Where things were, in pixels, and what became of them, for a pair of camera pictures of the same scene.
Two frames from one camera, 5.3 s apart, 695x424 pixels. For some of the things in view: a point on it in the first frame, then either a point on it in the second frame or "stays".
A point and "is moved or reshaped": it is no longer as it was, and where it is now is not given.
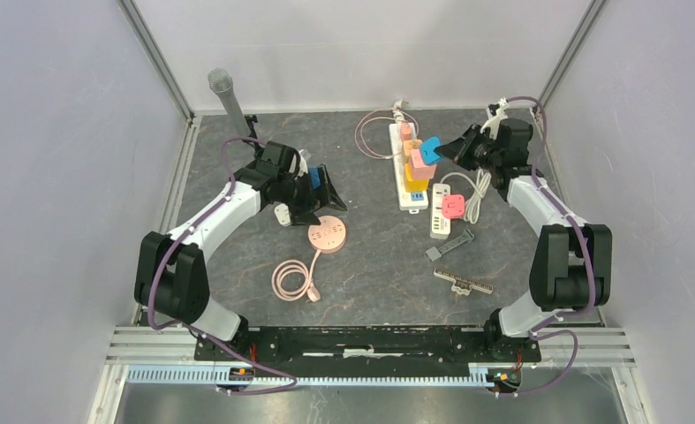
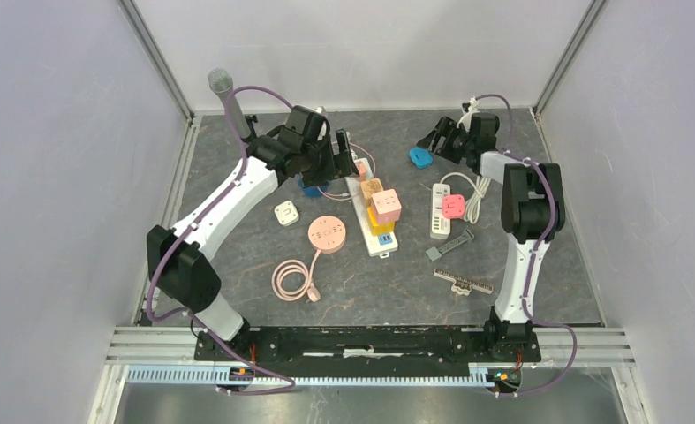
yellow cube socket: x=414 y=185 → x=379 y=228
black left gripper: x=303 y=214 → x=328 y=171
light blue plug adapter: x=428 y=146 is moved or reshaped
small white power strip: x=441 y=227 stays
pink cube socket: x=419 y=170 → x=387 y=206
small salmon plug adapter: x=405 y=132 → x=362 y=170
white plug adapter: x=283 y=214 stays
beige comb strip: x=464 y=285 stays
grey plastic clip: x=434 y=253 stays
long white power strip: x=411 y=201 → x=381 y=245
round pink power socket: x=328 y=236 stays
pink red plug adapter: x=453 y=206 stays
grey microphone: x=221 y=82 stays
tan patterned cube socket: x=410 y=145 → x=370 y=187
